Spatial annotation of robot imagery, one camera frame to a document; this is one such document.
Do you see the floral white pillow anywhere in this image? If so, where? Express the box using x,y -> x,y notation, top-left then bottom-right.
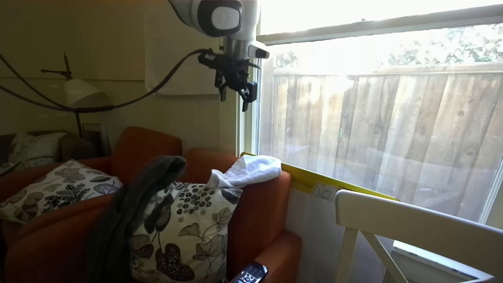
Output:
128,182 -> 242,283

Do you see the black remote control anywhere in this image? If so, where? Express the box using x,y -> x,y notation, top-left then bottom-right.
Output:
229,262 -> 268,283

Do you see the white towel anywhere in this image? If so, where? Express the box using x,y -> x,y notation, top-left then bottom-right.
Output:
207,155 -> 281,188

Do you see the yellow level ruler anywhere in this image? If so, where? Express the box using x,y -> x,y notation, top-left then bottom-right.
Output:
246,157 -> 383,199

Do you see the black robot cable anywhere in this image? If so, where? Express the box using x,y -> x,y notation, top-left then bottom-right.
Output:
0,47 -> 210,114

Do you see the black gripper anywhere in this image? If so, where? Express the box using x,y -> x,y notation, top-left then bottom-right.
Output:
197,50 -> 257,111

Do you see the dark grey blanket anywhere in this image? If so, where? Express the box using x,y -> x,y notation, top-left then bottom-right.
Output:
84,155 -> 186,283

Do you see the white wooden chair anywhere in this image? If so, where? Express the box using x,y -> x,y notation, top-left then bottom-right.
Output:
334,190 -> 503,283

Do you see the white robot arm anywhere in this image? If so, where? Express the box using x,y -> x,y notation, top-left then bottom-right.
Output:
168,0 -> 270,111

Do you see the white table lamp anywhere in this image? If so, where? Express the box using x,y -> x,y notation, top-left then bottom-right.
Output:
39,51 -> 106,138

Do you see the window frame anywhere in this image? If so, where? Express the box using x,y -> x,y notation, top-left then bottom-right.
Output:
232,1 -> 503,279

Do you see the orange armchair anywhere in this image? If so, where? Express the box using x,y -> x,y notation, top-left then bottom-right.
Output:
1,127 -> 301,283

